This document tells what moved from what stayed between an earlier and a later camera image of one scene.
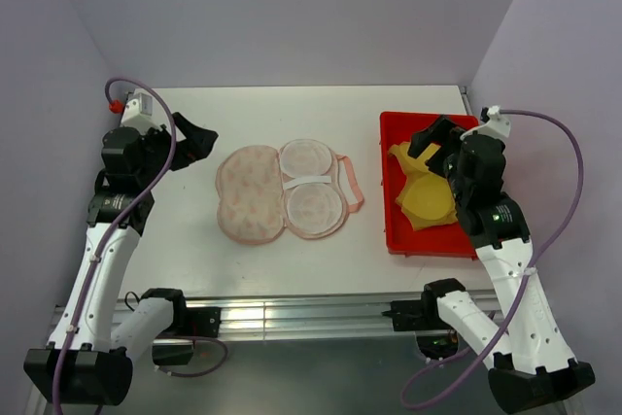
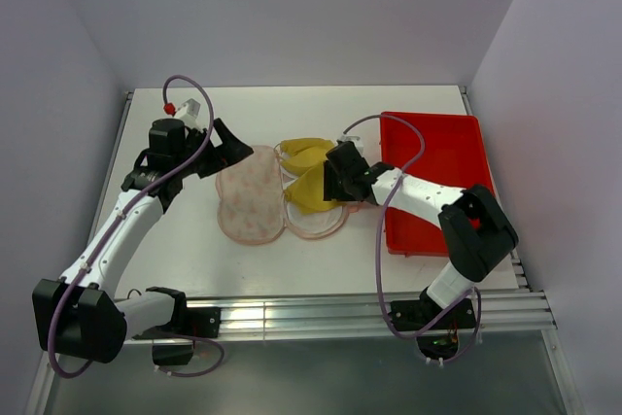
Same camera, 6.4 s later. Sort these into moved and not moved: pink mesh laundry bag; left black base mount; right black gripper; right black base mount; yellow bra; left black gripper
Moved: yellow bra; right black gripper; left black gripper
Not moved: pink mesh laundry bag; left black base mount; right black base mount
